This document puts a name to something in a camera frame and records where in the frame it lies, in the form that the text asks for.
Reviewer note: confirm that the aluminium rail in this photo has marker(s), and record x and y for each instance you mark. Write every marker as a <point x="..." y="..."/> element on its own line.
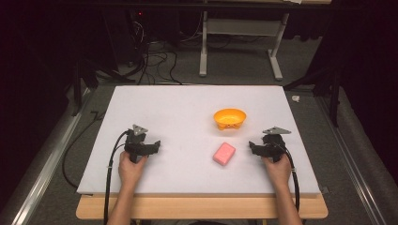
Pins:
<point x="47" y="168"/>
<point x="353" y="156"/>

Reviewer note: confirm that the person's right hand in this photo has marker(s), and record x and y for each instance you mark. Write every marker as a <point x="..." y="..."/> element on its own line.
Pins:
<point x="278" y="172"/>

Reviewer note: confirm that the pink soap bar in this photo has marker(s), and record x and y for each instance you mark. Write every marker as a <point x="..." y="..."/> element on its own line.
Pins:
<point x="224" y="153"/>

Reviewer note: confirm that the person's left hand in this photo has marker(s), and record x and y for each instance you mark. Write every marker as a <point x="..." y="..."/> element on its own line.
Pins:
<point x="130" y="172"/>

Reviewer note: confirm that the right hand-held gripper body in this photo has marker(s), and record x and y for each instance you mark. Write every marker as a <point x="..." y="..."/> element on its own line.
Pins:
<point x="274" y="146"/>

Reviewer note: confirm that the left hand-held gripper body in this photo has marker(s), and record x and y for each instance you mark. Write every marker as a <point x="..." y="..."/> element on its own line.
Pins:
<point x="135" y="146"/>

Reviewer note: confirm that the orange plastic bowl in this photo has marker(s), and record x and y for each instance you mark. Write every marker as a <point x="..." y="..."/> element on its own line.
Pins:
<point x="229" y="118"/>

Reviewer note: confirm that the black metal stand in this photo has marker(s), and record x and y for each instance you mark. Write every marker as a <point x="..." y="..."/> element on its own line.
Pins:
<point x="82" y="78"/>
<point x="334" y="93"/>

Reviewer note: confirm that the crumpled white paper scrap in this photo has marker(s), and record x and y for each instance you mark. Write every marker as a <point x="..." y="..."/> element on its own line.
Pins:
<point x="295" y="98"/>

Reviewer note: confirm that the white foam mat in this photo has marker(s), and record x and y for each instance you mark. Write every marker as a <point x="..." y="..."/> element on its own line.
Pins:
<point x="187" y="125"/>

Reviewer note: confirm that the white metal desk frame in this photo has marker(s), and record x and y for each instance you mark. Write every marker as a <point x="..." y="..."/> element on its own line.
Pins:
<point x="241" y="26"/>

